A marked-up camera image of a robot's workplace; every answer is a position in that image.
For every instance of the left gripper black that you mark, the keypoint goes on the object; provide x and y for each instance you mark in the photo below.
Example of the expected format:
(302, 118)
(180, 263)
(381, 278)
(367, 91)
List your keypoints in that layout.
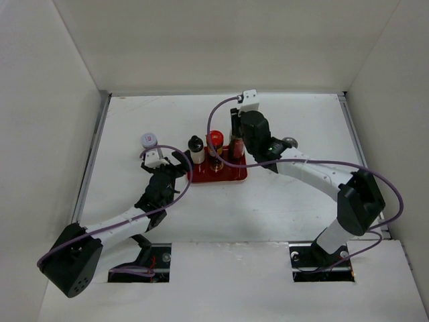
(179, 170)

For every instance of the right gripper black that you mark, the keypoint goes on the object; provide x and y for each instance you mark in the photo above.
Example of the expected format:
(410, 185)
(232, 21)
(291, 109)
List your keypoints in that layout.
(236, 121)

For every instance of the black cap white bottle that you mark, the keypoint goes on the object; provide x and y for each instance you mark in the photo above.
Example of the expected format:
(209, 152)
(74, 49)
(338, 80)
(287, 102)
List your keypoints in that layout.
(196, 147)

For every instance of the tall dark sauce bottle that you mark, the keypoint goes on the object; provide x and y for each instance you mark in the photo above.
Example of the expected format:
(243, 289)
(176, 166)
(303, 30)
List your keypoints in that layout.
(236, 147)

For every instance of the red lid chili sauce jar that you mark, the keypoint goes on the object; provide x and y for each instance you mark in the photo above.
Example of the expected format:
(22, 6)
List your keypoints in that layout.
(215, 140)

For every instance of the white lid paste jar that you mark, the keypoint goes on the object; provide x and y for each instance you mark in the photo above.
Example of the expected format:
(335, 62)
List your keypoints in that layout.
(148, 140)

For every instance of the silver lid white shaker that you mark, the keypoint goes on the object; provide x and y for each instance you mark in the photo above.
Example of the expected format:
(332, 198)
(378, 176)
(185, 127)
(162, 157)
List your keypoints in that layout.
(291, 141)

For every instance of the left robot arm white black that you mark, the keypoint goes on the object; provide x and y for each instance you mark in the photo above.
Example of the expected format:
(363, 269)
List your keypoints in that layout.
(72, 261)

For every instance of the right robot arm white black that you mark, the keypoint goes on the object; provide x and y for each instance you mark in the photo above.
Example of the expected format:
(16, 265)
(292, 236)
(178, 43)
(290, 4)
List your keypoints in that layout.
(357, 195)

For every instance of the red rectangular tray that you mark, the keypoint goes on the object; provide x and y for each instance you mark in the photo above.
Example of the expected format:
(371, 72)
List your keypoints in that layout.
(211, 170)

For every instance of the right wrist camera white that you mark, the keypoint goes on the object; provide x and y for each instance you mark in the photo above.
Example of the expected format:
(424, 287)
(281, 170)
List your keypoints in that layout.
(248, 101)

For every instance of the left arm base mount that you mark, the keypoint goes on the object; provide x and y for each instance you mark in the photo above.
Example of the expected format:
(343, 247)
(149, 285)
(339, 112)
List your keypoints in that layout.
(152, 264)

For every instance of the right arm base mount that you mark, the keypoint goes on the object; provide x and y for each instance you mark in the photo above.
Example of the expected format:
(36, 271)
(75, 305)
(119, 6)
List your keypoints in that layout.
(311, 265)

